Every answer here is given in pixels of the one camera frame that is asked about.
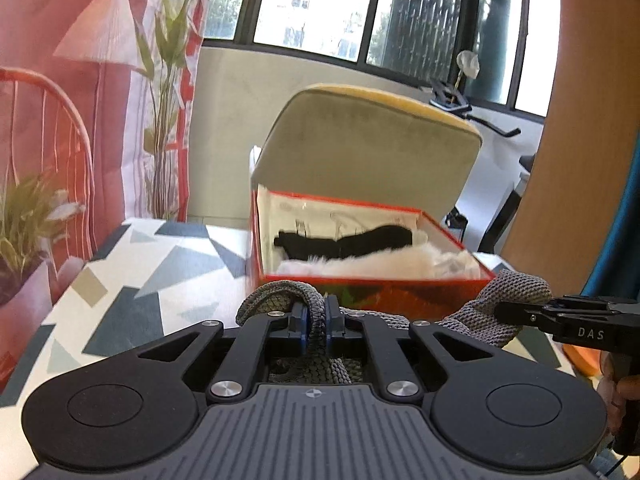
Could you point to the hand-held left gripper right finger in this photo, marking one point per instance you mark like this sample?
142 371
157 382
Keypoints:
331 321

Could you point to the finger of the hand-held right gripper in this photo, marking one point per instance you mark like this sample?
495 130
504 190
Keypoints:
520 314

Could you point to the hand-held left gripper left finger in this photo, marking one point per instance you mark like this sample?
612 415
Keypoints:
301 322

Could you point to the grey knitted scarf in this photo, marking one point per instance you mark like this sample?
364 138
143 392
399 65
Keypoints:
510 286

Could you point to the red cardboard box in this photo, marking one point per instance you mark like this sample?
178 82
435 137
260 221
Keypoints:
400 301

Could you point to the white fluffy fabric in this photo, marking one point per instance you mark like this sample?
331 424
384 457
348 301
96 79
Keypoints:
380 265

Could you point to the black fabric piece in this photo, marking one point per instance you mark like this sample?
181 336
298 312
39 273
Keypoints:
350 245

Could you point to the person's right hand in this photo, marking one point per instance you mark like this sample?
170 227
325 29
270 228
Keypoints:
611 390

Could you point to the beige upholstered chair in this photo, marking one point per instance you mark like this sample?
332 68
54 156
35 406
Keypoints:
360 160

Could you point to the wooden panel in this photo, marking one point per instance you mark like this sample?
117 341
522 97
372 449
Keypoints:
575 110

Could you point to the exercise bike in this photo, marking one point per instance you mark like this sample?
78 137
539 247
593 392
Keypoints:
450 102

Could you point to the white bulb-shaped ornament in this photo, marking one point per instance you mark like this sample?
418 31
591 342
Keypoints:
469 64

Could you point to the pink printed backdrop cloth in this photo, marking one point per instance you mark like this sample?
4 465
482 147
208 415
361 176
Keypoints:
75 110

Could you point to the black framed window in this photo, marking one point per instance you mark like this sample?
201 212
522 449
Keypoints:
325 5

